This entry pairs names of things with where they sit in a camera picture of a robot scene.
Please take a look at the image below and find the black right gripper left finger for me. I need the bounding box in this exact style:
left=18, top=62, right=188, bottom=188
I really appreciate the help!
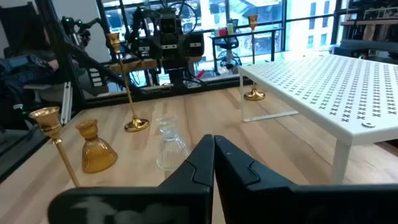
left=47, top=134, right=216, bottom=224

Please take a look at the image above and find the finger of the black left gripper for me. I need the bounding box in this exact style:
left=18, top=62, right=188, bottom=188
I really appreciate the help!
left=134, top=39, right=157, bottom=60
left=187, top=32, right=205, bottom=59

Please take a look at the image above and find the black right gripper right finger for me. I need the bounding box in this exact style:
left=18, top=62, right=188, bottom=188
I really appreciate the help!
left=213, top=135, right=398, bottom=224

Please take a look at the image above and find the clear glass candle holder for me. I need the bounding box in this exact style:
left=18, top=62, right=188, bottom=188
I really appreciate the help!
left=155, top=114, right=191, bottom=172

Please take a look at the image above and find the brass candlestick holder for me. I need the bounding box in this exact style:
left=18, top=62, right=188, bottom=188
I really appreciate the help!
left=28, top=106, right=81, bottom=189
left=243, top=14, right=267, bottom=101
left=104, top=32, right=150, bottom=133

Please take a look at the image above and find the amber glass candle holder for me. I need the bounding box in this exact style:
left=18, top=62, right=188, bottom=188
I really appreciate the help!
left=75, top=119, right=119, bottom=174

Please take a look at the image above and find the brown wooden board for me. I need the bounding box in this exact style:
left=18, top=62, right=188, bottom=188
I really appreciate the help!
left=108, top=57, right=203, bottom=74

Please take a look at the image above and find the black office chair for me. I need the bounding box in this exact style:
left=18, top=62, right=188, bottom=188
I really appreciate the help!
left=216, top=36, right=244, bottom=70

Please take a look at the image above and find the black desk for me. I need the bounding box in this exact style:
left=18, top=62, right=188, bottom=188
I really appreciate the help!
left=208, top=27, right=284, bottom=74

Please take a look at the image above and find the white extrusion bar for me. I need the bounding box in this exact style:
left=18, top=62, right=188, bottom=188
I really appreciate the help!
left=60, top=81, right=74, bottom=126

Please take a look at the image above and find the person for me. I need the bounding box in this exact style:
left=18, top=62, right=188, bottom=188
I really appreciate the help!
left=0, top=14, right=62, bottom=103

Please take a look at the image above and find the white perforated metal shelf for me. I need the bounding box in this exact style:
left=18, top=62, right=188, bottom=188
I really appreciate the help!
left=238, top=52, right=398, bottom=185

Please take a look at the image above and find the wooden storage rack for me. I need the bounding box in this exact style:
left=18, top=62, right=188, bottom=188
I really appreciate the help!
left=338, top=0, right=398, bottom=65

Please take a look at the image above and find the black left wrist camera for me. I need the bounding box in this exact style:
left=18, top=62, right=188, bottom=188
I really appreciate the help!
left=159, top=8, right=179, bottom=39

